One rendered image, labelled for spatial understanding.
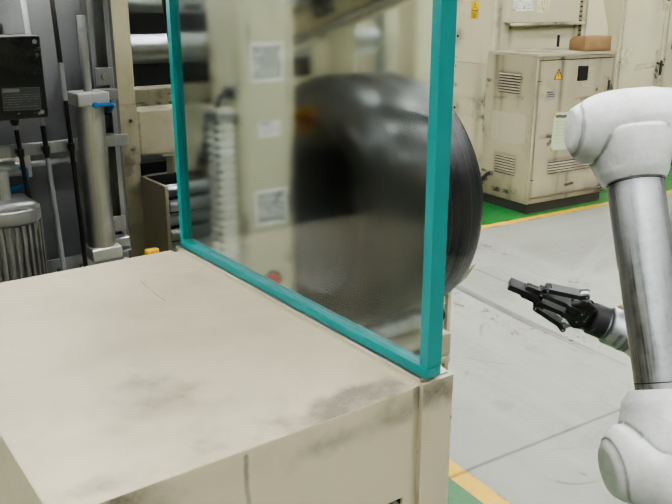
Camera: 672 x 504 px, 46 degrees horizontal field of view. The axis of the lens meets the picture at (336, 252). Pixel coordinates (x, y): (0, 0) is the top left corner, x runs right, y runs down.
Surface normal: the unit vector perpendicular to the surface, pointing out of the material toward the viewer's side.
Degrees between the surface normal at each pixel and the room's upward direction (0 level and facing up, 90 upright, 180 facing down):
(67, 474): 0
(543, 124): 90
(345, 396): 0
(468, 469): 0
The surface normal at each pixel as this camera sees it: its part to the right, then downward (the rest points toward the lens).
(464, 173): 0.55, -0.08
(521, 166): -0.85, 0.16
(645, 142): 0.06, -0.07
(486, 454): 0.00, -0.95
